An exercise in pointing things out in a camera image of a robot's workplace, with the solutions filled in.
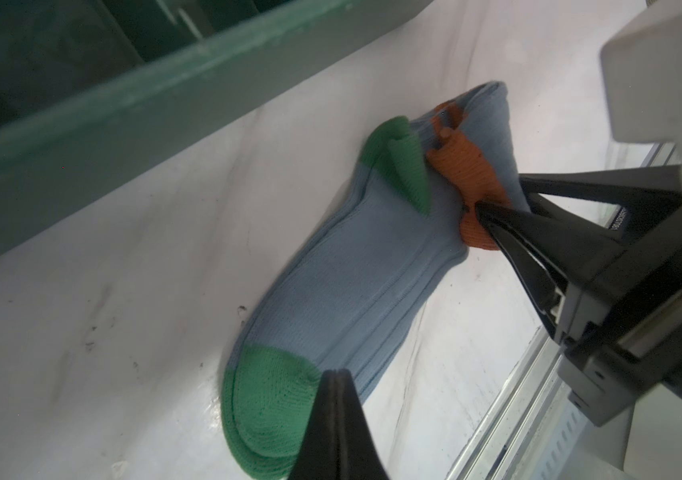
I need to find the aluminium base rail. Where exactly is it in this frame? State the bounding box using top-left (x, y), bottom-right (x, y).
top-left (452, 143), bottom-right (682, 479)

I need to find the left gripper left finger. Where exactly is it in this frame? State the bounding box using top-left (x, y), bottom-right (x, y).
top-left (288, 370), bottom-right (340, 480)

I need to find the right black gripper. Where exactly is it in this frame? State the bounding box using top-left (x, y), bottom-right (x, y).
top-left (475, 165), bottom-right (682, 426)

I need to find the blue green orange sock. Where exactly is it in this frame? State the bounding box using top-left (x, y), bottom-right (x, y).
top-left (220, 81), bottom-right (528, 479)

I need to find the green plastic divider tray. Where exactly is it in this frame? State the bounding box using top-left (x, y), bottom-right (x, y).
top-left (0, 1), bottom-right (425, 255)

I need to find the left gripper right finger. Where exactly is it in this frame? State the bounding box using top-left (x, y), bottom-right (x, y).
top-left (338, 370), bottom-right (389, 480)

